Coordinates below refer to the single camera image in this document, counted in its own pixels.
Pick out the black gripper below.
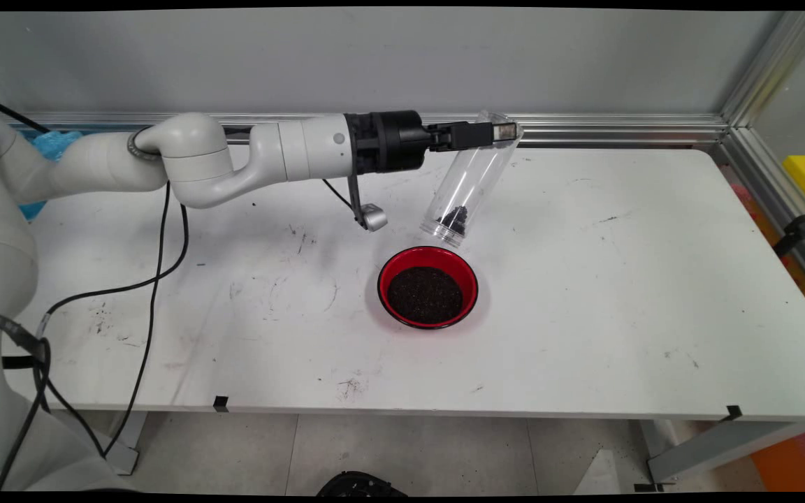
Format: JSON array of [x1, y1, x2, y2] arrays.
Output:
[[345, 110, 519, 175]]

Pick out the clear plastic jar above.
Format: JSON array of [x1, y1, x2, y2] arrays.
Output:
[[419, 110, 524, 249]]

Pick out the black seeds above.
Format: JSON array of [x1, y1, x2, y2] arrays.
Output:
[[437, 205, 471, 235], [386, 265, 464, 325]]

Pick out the red bowl with black rim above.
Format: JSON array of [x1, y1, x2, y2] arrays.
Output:
[[377, 245, 480, 330]]

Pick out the black seeds in bowl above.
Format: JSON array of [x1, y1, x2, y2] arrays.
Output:
[[386, 265, 464, 325]]

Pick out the black object on floor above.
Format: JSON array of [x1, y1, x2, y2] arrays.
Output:
[[315, 471, 410, 498]]

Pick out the grey metal table leg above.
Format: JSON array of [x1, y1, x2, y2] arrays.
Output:
[[644, 418, 805, 490], [103, 411, 148, 477]]

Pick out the blue printed packaging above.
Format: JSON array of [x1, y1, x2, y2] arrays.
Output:
[[20, 129, 85, 221]]

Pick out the orange object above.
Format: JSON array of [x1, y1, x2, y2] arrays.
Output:
[[748, 423, 805, 491]]

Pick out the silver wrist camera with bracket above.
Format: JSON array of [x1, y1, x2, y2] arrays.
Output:
[[347, 173, 389, 233]]

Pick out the long aluminium frame rail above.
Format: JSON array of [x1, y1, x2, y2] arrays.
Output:
[[8, 112, 730, 149]]

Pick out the short aluminium frame rail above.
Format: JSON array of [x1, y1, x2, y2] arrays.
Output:
[[718, 126, 805, 308]]

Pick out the aluminium frame post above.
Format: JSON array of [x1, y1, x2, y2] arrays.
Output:
[[720, 10, 805, 130]]

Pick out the black cable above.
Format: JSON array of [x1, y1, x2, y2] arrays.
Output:
[[0, 92, 52, 135], [34, 178, 360, 343], [99, 182, 173, 460]]

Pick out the black cable strap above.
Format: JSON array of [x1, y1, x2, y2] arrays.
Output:
[[0, 311, 52, 370]]

